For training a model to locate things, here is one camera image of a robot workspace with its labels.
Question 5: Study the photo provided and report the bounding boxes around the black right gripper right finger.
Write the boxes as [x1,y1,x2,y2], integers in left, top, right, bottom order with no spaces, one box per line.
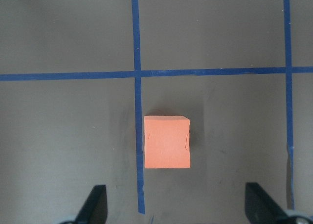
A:
[245,182,287,224]

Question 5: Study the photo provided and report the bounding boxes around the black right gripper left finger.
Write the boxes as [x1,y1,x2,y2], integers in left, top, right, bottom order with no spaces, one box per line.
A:
[74,185,108,224]

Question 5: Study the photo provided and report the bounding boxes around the orange foam cube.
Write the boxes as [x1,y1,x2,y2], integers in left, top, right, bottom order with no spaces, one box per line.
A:
[144,115,191,169]

